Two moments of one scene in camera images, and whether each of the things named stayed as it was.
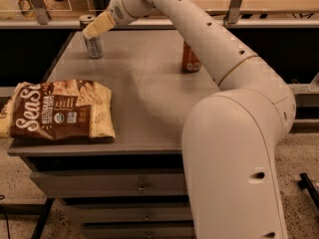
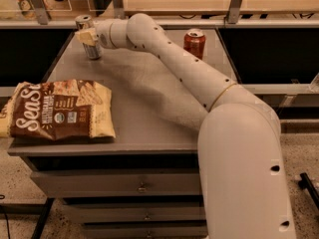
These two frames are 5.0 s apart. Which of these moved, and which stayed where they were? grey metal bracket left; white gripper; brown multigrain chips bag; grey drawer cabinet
Moved: white gripper
Stayed: grey drawer cabinet; grey metal bracket left; brown multigrain chips bag
